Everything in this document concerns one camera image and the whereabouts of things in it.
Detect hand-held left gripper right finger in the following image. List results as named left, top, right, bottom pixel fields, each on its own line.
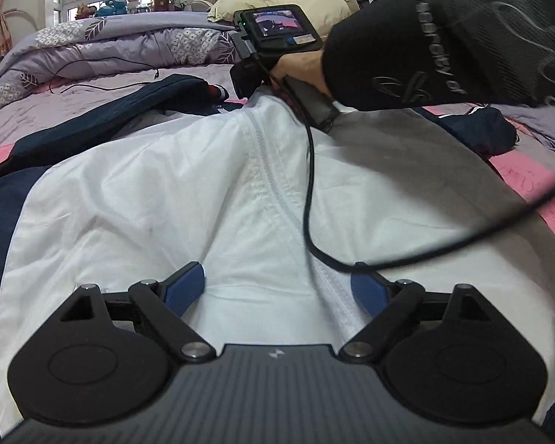
left=339, top=262, right=497, bottom=364

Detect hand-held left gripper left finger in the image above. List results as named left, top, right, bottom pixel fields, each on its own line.
left=58, top=262, right=216, bottom=364

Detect white and navy jacket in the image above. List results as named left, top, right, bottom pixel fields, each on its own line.
left=0, top=73, right=555, bottom=440

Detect person's right forearm black sleeve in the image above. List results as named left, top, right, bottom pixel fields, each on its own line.
left=323, top=0, right=555, bottom=112

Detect person's right hand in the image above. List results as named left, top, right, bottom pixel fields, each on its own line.
left=270, top=50, right=334, bottom=101

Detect purple leaf-patterned quilt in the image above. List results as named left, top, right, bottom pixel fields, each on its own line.
left=0, top=14, right=242, bottom=123

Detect blue plush toy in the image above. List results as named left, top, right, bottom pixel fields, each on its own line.
left=95, top=0, right=129, bottom=17

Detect pink and purple bed sheet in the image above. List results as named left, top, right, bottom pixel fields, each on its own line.
left=0, top=62, right=555, bottom=260

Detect thick black gripper cable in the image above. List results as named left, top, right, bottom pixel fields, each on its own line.
left=302, top=113, right=555, bottom=272

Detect thin black charging cable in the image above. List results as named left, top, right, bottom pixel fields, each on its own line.
left=48, top=57, right=161, bottom=96

